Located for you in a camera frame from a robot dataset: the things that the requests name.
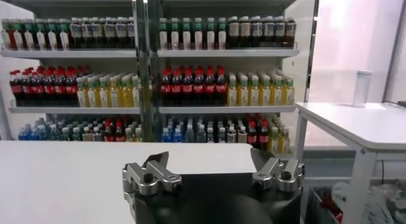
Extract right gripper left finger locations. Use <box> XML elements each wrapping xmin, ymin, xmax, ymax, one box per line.
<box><xmin>122</xmin><ymin>151</ymin><xmax>183</xmax><ymax>196</ymax></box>

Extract white drinks shelf unit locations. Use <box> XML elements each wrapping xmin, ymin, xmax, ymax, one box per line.
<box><xmin>0</xmin><ymin>0</ymin><xmax>150</xmax><ymax>143</ymax></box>
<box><xmin>148</xmin><ymin>0</ymin><xmax>307</xmax><ymax>156</ymax></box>

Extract white side table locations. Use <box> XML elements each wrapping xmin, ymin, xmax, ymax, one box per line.
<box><xmin>294</xmin><ymin>101</ymin><xmax>406</xmax><ymax>224</ymax></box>

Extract dark red garment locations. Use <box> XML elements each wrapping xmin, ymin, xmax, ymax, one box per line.
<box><xmin>320</xmin><ymin>196</ymin><xmax>343</xmax><ymax>223</ymax></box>

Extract pale grey cloth heap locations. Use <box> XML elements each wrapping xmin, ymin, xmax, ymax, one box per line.
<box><xmin>332</xmin><ymin>180</ymin><xmax>406</xmax><ymax>224</ymax></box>

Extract yellow tea bottle green cap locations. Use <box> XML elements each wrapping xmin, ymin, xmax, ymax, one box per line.
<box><xmin>284</xmin><ymin>77</ymin><xmax>296</xmax><ymax>106</ymax></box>
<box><xmin>249</xmin><ymin>75</ymin><xmax>261</xmax><ymax>107</ymax></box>
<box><xmin>120</xmin><ymin>75</ymin><xmax>133</xmax><ymax>108</ymax></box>
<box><xmin>260</xmin><ymin>75</ymin><xmax>272</xmax><ymax>107</ymax></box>
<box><xmin>272</xmin><ymin>76</ymin><xmax>284</xmax><ymax>106</ymax></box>
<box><xmin>238</xmin><ymin>75</ymin><xmax>250</xmax><ymax>107</ymax></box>
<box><xmin>98</xmin><ymin>76</ymin><xmax>110</xmax><ymax>108</ymax></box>
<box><xmin>86</xmin><ymin>77</ymin><xmax>98</xmax><ymax>108</ymax></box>
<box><xmin>226</xmin><ymin>74</ymin><xmax>239</xmax><ymax>107</ymax></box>
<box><xmin>131</xmin><ymin>75</ymin><xmax>142</xmax><ymax>107</ymax></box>
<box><xmin>76</xmin><ymin>77</ymin><xmax>88</xmax><ymax>108</ymax></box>
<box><xmin>108</xmin><ymin>76</ymin><xmax>121</xmax><ymax>108</ymax></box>

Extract dark clothes bin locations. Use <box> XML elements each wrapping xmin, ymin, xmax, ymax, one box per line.
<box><xmin>304</xmin><ymin>180</ymin><xmax>406</xmax><ymax>224</ymax></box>

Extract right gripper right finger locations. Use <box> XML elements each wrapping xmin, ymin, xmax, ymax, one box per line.
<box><xmin>250</xmin><ymin>148</ymin><xmax>305</xmax><ymax>193</ymax></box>

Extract dark tea bottle white cap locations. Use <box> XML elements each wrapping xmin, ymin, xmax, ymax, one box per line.
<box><xmin>115</xmin><ymin>16</ymin><xmax>128</xmax><ymax>49</ymax></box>
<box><xmin>285</xmin><ymin>16</ymin><xmax>297</xmax><ymax>48</ymax></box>
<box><xmin>81</xmin><ymin>17</ymin><xmax>93</xmax><ymax>49</ymax></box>
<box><xmin>92</xmin><ymin>17</ymin><xmax>105</xmax><ymax>49</ymax></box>
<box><xmin>263</xmin><ymin>15</ymin><xmax>275</xmax><ymax>48</ymax></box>
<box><xmin>126</xmin><ymin>16</ymin><xmax>136</xmax><ymax>49</ymax></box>
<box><xmin>70</xmin><ymin>17</ymin><xmax>82</xmax><ymax>49</ymax></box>
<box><xmin>103</xmin><ymin>17</ymin><xmax>116</xmax><ymax>49</ymax></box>
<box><xmin>250</xmin><ymin>15</ymin><xmax>263</xmax><ymax>48</ymax></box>
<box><xmin>274</xmin><ymin>15</ymin><xmax>286</xmax><ymax>48</ymax></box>

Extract dark tea bottle beige label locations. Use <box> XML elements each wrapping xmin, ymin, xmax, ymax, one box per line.
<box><xmin>239</xmin><ymin>16</ymin><xmax>251</xmax><ymax>49</ymax></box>
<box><xmin>228</xmin><ymin>16</ymin><xmax>240</xmax><ymax>49</ymax></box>

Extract open glass cabinet door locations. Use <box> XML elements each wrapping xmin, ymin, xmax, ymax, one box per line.
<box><xmin>303</xmin><ymin>0</ymin><xmax>321</xmax><ymax>103</ymax></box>

